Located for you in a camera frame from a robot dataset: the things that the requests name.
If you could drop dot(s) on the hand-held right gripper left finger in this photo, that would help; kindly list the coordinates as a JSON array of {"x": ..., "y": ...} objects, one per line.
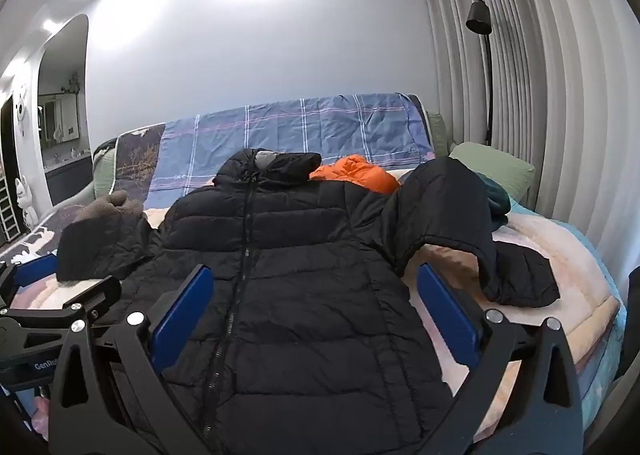
[{"x": 181, "y": 317}]

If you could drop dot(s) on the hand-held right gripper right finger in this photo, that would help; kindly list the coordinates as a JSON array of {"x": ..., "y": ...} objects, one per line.
[{"x": 450, "y": 320}]

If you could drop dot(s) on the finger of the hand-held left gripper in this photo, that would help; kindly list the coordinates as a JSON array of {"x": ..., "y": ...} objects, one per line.
[
  {"x": 97, "y": 296},
  {"x": 36, "y": 269}
]

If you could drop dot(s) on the black puffer jacket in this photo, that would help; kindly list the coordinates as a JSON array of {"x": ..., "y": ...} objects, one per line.
[{"x": 300, "y": 295}]

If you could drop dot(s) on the white cat figurine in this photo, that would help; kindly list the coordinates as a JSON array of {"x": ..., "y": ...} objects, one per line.
[{"x": 25, "y": 202}]

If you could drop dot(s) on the white ladder rack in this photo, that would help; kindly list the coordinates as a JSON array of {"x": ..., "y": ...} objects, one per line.
[{"x": 7, "y": 207}]

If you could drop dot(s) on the brown fleece garment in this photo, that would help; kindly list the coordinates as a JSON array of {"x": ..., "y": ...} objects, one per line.
[{"x": 107, "y": 209}]

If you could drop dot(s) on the dark vanity cabinet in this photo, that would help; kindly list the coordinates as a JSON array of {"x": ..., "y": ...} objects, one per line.
[{"x": 70, "y": 180}]

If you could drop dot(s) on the teal garment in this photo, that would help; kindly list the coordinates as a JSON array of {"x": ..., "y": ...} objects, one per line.
[{"x": 495, "y": 205}]

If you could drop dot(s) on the tree print cloth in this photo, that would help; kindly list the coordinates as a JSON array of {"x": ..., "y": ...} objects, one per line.
[{"x": 137, "y": 155}]

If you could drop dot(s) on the light blue bed sheet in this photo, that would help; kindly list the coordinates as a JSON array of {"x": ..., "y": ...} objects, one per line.
[{"x": 600, "y": 285}]

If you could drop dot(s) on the green pillow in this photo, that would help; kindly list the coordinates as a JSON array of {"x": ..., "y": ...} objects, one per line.
[{"x": 495, "y": 170}]

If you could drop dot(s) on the orange puffer jacket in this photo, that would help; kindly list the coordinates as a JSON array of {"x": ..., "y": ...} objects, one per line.
[{"x": 357, "y": 174}]

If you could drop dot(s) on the blue plaid sheet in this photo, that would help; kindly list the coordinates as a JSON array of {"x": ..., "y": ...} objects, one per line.
[{"x": 300, "y": 135}]

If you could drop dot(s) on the grey pleated curtain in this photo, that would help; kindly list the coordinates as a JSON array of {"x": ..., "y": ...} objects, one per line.
[{"x": 530, "y": 85}]

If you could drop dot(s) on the black floor lamp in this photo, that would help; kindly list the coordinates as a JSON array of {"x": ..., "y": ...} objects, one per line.
[{"x": 481, "y": 60}]

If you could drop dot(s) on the wall mirror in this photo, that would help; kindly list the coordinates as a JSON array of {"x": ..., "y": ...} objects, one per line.
[{"x": 60, "y": 117}]

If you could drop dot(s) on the white bear wall figure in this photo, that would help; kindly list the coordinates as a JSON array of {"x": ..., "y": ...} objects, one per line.
[{"x": 21, "y": 107}]

